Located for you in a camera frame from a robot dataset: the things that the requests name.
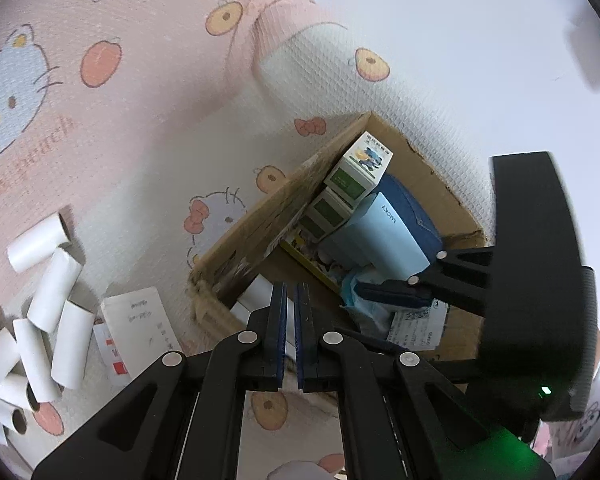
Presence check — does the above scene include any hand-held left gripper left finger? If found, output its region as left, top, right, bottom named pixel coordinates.
left=31, top=282, right=288, bottom=480

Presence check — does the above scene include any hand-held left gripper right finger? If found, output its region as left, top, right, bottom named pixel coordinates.
left=295, top=282, right=556, bottom=480

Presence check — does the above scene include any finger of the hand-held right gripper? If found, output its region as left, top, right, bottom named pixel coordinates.
left=354, top=246, right=496, bottom=317

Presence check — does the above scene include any brown cardboard box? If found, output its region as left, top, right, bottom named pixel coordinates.
left=187, top=111, right=486, bottom=393

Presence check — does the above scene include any pile of white tubes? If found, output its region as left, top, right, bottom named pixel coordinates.
left=0, top=211, right=95, bottom=436

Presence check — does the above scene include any blue face mask packet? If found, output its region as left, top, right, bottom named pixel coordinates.
left=340, top=267, right=396, bottom=336

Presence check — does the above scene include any white printed paper sheet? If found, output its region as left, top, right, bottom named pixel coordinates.
left=387, top=300, right=448, bottom=352

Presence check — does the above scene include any small white box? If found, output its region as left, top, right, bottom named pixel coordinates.
left=229, top=276, right=301, bottom=361

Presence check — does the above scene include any light blue label printer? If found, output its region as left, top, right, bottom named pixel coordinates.
left=325, top=191, right=431, bottom=273

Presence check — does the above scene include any dark blue pouch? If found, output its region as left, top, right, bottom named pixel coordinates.
left=377, top=174, right=443, bottom=253

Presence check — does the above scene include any yellow picture book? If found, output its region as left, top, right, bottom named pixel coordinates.
left=280, top=232, right=341, bottom=291

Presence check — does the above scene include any green and white carton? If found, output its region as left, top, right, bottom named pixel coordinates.
left=295, top=215, right=331, bottom=241
left=305, top=187, right=356, bottom=226

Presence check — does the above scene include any green white carton with cartoon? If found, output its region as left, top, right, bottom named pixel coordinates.
left=324, top=131, right=394, bottom=200

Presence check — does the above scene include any flat white box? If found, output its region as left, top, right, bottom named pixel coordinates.
left=101, top=286, right=183, bottom=376

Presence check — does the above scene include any red and white card packet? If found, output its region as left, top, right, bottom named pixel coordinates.
left=93, top=322, right=131, bottom=387

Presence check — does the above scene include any pink and cream printed blanket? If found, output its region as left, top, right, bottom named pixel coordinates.
left=0, top=0, right=600, bottom=480

